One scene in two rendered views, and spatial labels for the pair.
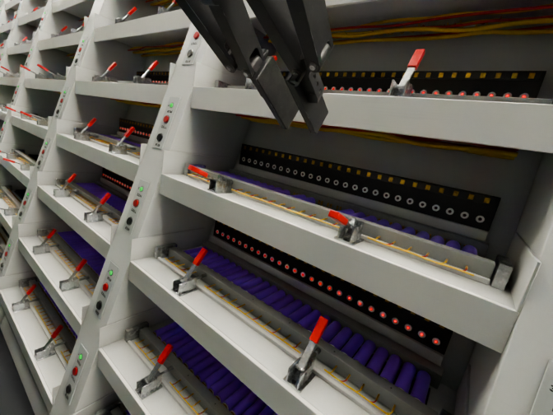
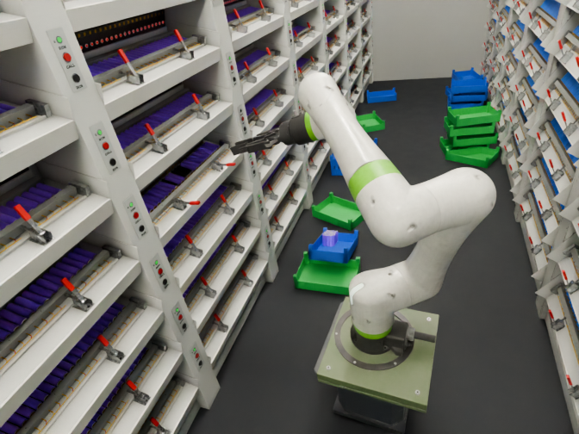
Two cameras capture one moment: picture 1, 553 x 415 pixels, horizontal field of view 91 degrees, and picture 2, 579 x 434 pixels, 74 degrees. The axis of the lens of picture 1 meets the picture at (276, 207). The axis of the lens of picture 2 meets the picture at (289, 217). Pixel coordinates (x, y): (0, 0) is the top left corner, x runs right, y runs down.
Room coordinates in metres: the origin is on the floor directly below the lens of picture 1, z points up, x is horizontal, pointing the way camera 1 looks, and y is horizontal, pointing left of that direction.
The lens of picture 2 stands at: (0.38, 1.25, 1.37)
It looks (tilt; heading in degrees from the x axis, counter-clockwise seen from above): 33 degrees down; 260
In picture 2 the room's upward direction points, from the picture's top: 10 degrees counter-clockwise
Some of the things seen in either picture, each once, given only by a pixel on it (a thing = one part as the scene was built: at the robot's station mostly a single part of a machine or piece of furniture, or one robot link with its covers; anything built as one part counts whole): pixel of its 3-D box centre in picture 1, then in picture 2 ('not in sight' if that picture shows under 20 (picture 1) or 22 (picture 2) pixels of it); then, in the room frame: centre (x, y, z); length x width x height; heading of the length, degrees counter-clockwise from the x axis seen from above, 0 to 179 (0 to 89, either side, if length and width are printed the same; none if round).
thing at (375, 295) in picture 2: not in sight; (375, 301); (0.02, 0.50, 0.48); 0.16 x 0.13 x 0.19; 2
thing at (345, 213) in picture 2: not in sight; (340, 210); (-0.30, -0.66, 0.04); 0.30 x 0.20 x 0.08; 121
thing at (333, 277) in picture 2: not in sight; (327, 272); (-0.03, -0.16, 0.04); 0.30 x 0.20 x 0.08; 146
